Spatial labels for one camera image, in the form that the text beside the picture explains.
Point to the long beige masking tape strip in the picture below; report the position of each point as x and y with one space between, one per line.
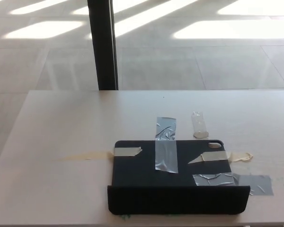
125 151

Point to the wide grey duct tape strip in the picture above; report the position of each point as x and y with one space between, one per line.
253 184

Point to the black folding tablet cover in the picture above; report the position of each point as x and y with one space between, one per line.
137 179

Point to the short beige masking tape strip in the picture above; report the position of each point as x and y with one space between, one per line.
217 156

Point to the black window frame post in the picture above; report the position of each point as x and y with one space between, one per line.
103 47

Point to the long grey duct tape strip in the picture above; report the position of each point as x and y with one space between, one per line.
166 142

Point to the small clear tape strip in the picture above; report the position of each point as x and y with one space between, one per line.
199 125

